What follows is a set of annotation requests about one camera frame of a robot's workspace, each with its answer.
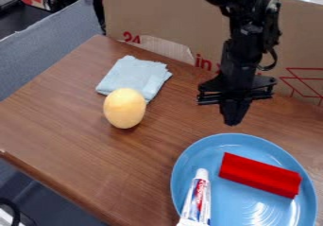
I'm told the blue plate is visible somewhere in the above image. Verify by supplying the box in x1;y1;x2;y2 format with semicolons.
170;133;317;226

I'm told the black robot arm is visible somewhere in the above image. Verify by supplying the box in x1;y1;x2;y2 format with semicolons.
196;0;281;126

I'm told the yellow lemon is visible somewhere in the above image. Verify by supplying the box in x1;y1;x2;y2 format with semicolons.
103;88;146;129

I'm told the cardboard box with red print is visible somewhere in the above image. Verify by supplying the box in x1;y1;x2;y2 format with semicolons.
103;0;323;107

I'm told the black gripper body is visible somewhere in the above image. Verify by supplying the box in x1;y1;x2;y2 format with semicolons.
196;41;277;105

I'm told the grey fabric partition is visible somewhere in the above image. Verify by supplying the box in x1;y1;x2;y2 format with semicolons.
0;0;102;101

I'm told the white toothpaste tube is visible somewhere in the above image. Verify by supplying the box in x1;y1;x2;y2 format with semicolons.
176;168;210;226

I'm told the light blue folded cloth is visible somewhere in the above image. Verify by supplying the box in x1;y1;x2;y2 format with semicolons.
95;55;173;102

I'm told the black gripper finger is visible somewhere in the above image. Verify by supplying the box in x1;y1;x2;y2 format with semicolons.
218;99;252;126

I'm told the red plastic block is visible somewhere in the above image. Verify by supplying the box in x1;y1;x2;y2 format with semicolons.
218;152;302;199

